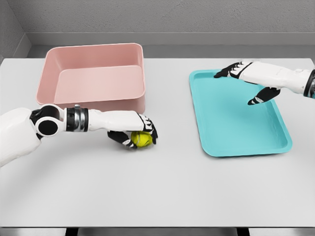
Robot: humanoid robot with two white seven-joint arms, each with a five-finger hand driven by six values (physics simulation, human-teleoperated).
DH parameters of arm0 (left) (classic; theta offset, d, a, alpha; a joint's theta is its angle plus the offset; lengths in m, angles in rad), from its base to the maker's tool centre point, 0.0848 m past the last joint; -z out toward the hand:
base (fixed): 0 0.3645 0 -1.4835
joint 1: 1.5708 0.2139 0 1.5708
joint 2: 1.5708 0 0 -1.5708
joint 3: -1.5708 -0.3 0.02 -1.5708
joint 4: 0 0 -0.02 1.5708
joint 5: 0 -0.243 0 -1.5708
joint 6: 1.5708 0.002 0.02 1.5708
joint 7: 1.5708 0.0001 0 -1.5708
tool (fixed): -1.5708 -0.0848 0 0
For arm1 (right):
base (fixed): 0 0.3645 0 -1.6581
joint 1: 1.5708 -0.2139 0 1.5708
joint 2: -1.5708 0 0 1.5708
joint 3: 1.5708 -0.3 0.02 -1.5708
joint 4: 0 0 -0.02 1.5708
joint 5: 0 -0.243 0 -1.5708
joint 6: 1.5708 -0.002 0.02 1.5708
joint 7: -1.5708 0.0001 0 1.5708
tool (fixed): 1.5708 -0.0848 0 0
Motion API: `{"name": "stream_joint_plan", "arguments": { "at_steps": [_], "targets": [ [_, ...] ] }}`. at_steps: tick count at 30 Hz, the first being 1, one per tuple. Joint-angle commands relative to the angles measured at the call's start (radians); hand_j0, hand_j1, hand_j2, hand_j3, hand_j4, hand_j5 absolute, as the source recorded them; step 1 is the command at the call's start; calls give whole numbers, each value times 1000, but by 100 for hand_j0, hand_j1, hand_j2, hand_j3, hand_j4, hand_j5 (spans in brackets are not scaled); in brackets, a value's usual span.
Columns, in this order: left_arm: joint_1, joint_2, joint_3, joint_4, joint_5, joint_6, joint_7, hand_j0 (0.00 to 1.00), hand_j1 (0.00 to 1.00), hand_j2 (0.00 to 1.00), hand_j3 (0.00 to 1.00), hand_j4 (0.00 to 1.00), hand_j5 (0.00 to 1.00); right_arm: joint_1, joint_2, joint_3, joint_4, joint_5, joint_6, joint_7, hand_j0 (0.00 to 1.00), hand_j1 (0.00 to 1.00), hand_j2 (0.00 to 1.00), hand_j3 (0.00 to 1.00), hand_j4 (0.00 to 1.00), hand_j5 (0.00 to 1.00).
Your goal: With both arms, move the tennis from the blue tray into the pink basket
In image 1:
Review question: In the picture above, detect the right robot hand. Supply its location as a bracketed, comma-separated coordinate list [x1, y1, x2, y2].
[213, 61, 282, 106]

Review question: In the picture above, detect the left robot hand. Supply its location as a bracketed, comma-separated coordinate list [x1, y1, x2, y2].
[107, 111, 158, 150]

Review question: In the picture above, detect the yellow-green tennis ball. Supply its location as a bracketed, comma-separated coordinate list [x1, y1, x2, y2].
[130, 131, 152, 148]

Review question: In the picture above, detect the blue rectangular tray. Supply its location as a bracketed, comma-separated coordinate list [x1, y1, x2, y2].
[189, 69, 293, 158]

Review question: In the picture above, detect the pink rectangular basket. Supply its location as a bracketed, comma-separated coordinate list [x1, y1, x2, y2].
[35, 43, 146, 114]

